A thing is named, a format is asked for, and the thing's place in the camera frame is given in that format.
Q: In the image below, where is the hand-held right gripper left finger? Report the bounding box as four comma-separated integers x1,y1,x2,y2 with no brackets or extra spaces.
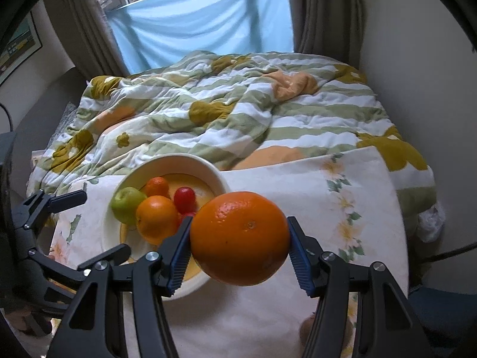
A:
47,216,194,358

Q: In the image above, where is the small tangerine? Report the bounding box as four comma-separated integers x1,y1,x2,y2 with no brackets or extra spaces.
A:
143,176,171,199

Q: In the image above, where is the cream and yellow bowl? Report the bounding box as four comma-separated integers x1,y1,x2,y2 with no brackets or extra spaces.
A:
101,153,232,302

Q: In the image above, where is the grey-brown curtain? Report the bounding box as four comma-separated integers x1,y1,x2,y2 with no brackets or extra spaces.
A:
44,0,130,80
289,0,365,70

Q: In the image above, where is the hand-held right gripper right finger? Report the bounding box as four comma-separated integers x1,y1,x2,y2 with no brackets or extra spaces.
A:
286,215,435,358

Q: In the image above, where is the green apple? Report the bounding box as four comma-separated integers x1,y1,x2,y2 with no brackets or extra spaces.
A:
110,186,148,226

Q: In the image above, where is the large orange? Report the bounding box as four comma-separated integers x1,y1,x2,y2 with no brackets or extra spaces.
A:
135,195,180,246
190,191,291,287

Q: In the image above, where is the floral white cloth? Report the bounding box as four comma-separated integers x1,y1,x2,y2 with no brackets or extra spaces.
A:
48,145,409,358

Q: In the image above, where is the white plastic bag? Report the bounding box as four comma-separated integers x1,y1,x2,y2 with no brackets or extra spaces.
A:
415,201,446,244

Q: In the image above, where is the framed wall poster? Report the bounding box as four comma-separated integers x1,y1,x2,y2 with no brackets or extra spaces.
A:
0,12,44,85

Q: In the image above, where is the striped floral blanket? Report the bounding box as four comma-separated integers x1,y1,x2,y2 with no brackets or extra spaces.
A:
28,50,437,228

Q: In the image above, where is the black cable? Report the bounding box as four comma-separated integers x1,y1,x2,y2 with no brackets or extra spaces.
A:
409,242,477,266

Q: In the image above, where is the dark blue cloth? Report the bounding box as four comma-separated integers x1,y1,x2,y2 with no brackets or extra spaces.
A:
409,286,477,345

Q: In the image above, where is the grey patterned bedsheet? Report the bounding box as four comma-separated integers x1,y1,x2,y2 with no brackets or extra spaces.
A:
48,102,81,146

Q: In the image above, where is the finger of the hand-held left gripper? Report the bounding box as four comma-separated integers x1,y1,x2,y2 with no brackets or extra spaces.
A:
10,189,89,232
27,243,132,302

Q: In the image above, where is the grey headboard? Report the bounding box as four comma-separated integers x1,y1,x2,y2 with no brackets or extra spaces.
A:
0,67,90,195

